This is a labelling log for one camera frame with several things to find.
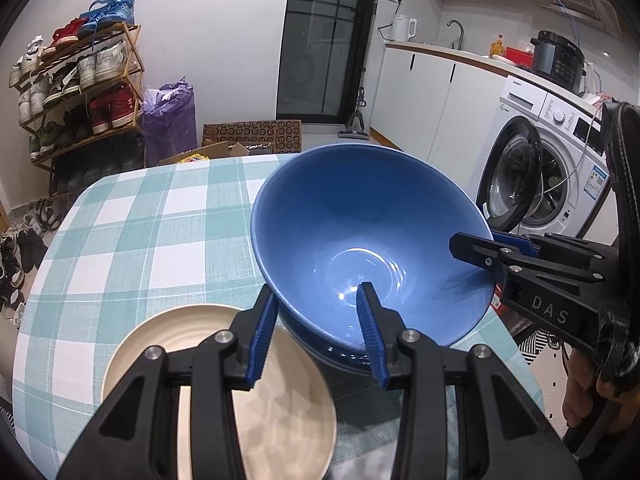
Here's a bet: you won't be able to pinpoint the large blue bowl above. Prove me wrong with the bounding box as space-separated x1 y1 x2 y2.
250 144 497 351

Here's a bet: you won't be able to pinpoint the rows of assorted shoes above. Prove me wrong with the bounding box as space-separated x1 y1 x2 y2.
9 0 146 197

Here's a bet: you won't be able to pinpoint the purple plastic bag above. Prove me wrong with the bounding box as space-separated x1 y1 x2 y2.
142 77 197 166

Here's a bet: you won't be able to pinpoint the black white striped rug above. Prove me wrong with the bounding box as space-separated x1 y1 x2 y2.
517 327 571 367

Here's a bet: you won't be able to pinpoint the person's right hand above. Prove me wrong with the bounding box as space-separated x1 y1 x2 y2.
562 347 637 442

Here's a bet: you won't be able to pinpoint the grey stick vacuum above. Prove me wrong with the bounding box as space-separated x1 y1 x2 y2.
337 0 379 140

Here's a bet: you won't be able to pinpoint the white washing machine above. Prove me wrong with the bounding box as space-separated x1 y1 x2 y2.
474 76 622 242

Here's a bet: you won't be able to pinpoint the white electric kettle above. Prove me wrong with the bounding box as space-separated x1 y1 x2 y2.
390 14 418 44

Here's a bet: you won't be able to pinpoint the cream round plate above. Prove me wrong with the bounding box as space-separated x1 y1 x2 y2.
101 304 339 480

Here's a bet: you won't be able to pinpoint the white base cabinets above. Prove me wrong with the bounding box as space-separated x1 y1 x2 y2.
369 42 507 172

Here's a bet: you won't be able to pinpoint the black pressure cooker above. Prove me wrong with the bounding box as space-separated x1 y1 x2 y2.
529 30 586 81

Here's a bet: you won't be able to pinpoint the scattered sneakers pile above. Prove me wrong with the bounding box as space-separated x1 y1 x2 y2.
0 197 61 329

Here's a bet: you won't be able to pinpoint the patterned cardboard box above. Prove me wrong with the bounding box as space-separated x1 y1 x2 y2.
202 120 304 156

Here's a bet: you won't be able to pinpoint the wooden shoe rack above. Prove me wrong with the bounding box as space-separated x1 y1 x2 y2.
12 22 149 197

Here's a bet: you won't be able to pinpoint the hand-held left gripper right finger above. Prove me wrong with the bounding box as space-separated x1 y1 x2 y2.
355 282 584 480

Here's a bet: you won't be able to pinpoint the red box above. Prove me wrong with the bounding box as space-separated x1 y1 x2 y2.
504 46 536 67

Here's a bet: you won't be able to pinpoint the black glass door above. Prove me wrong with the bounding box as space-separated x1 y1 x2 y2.
275 0 381 124

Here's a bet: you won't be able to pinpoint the teal checked tablecloth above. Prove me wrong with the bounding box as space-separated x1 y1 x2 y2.
12 152 546 480

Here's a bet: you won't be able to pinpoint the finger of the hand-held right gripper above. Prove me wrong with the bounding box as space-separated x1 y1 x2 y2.
448 232 606 283
492 231 620 262

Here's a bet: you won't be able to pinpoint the open plain cardboard box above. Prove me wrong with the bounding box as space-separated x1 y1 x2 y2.
158 141 251 166

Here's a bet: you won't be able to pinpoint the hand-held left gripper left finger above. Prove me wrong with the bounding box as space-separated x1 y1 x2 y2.
55 285 279 480

